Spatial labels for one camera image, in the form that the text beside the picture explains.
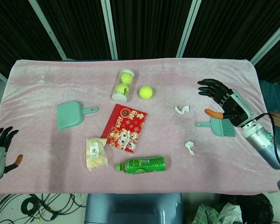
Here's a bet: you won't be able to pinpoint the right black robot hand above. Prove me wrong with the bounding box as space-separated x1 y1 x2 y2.
197 78 254 128

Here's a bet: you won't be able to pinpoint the teal hand brush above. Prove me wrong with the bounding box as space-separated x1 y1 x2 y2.
195 117 236 138

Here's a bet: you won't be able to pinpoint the white tissue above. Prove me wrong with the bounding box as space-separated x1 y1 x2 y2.
175 105 190 115
185 140 196 155

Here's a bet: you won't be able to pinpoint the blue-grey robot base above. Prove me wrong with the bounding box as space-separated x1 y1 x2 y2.
84 193 184 224

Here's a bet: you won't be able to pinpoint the person in blue jeans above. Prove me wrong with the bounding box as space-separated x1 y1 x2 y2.
259 80 280 155

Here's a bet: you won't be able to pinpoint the teal plastic dustpan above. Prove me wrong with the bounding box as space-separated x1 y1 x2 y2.
56 100 99 131

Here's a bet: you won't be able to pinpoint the pink velvet tablecloth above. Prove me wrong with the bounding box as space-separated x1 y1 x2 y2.
0 59 280 195

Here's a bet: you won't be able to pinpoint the yellow tennis ball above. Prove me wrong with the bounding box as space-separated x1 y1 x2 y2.
115 84 129 96
120 72 133 85
139 86 154 99

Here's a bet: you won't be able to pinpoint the clear snack bag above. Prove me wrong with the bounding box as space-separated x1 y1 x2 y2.
85 137 109 172

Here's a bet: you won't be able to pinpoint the black bag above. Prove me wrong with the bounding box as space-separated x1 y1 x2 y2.
235 193 274 224

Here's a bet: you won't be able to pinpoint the white plastic bag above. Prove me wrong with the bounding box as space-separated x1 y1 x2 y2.
218 202 244 224

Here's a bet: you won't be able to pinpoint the green drink bottle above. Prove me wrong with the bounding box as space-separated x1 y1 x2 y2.
115 156 166 175

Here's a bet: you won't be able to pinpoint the red spiral calendar notebook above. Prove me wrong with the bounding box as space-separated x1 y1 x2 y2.
101 104 149 154

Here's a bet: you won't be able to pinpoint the black pleated curtain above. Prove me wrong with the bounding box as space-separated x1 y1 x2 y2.
0 0 280 82

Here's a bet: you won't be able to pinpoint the green checked cloth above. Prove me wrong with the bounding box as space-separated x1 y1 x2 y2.
195 204 222 224

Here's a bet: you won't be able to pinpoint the clear tennis ball tube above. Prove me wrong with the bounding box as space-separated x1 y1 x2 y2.
111 69 135 102

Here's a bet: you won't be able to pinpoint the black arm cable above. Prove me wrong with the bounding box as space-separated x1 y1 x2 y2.
253 112 280 173

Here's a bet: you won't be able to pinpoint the black floor cables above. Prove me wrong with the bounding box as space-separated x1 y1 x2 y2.
0 193 84 224

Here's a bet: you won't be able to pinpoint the white partition frame post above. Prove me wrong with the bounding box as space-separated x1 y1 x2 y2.
28 0 67 60
250 16 280 65
177 0 203 58
100 0 119 60

